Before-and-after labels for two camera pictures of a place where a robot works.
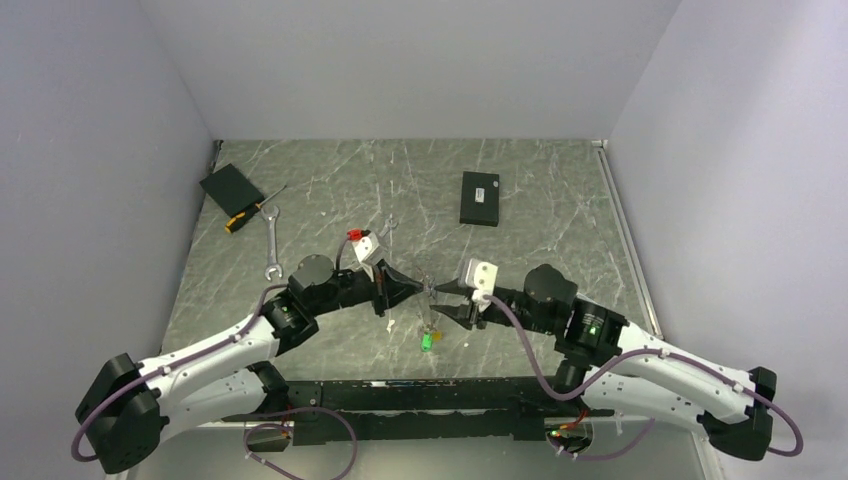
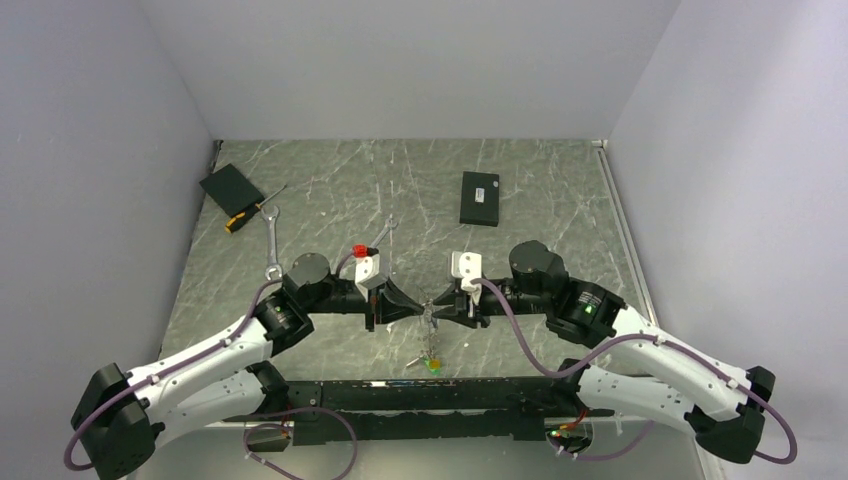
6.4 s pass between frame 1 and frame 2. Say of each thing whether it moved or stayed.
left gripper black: moved
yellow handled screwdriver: stayed
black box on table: stayed
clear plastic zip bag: moved
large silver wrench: stayed
